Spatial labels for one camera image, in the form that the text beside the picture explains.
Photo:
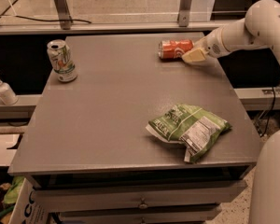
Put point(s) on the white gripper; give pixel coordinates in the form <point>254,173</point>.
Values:
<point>212,45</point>

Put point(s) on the orange coke can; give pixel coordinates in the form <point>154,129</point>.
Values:
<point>173,49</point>

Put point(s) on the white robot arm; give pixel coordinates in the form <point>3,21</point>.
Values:
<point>259,29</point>

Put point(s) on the white green soda can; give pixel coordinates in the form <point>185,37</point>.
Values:
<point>61,60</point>

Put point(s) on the green chip bag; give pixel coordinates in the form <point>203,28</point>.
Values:
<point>194,127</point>

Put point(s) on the grey drawer cabinet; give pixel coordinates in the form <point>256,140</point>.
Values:
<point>91,132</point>

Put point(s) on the grey drawer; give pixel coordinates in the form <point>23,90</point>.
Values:
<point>66,200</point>
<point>151,215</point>

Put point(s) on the top grey drawer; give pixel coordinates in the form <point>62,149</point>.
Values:
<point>66,200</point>

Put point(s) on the white pump bottle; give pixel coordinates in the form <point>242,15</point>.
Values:
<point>7,95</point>

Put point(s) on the white cardboard box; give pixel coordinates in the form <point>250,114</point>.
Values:
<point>27,210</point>

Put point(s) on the right metal railing post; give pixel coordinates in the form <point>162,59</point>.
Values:
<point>183,13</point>

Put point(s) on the metal railing post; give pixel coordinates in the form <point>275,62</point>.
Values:
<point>183,13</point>
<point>64,16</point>

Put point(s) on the left metal railing post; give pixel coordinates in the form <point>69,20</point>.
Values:
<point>64,16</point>

